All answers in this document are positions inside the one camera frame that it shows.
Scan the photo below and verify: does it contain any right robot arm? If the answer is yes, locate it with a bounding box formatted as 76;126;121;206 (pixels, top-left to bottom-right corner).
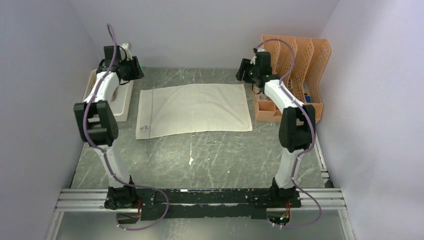
235;49;316;208

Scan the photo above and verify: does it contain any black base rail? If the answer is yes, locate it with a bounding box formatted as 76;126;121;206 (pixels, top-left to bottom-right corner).
103;186;302;221

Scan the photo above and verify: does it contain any cream white towel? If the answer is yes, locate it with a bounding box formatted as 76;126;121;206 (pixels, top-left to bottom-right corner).
135;83;253;140

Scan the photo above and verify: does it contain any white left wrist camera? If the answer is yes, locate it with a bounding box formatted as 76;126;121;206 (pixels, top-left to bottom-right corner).
120;42;133;61

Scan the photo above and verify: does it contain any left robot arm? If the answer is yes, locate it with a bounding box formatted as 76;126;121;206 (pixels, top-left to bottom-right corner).
73;43;144;210

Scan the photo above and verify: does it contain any orange file organizer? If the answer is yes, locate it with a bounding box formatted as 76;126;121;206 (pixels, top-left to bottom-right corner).
252;35;332;122

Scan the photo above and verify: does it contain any white plastic basket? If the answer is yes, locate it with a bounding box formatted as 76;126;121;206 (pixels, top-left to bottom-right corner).
82;69;134;122

